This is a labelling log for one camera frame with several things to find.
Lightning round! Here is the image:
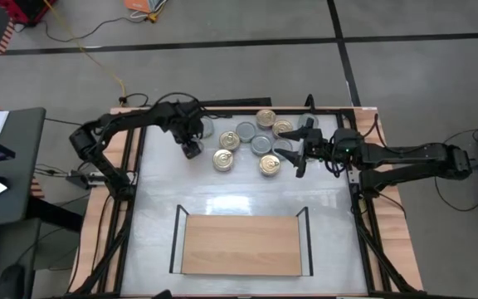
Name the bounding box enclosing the silver-lid tuna can green label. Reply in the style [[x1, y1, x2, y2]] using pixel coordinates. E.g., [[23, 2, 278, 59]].
[[271, 138, 294, 161], [250, 134, 274, 157], [200, 116, 216, 139], [298, 112, 319, 130], [235, 120, 257, 144]]

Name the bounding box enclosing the red box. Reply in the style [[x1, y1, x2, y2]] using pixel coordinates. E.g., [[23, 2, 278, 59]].
[[0, 0, 58, 26]]

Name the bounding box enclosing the dark grey desk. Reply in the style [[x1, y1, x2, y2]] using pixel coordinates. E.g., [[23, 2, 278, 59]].
[[0, 106, 47, 230]]

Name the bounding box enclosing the black computer mouse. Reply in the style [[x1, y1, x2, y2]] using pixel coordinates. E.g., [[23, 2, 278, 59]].
[[0, 263, 27, 299]]

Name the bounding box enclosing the gold-lid salmon can blue label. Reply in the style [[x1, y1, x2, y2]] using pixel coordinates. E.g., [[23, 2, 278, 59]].
[[271, 119, 295, 140], [212, 149, 235, 173], [218, 130, 241, 152], [256, 108, 277, 130], [258, 154, 281, 177]]

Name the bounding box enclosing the yellow cable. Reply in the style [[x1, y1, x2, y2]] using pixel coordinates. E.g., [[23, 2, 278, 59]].
[[42, 0, 127, 99]]

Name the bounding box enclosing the power adapter strip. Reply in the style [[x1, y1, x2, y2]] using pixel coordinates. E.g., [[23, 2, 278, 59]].
[[65, 169, 108, 189]]

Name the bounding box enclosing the orange item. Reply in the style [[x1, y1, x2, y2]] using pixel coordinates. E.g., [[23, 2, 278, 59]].
[[123, 0, 169, 22]]

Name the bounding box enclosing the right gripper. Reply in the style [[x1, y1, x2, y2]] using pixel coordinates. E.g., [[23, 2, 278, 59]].
[[278, 124, 334, 179]]

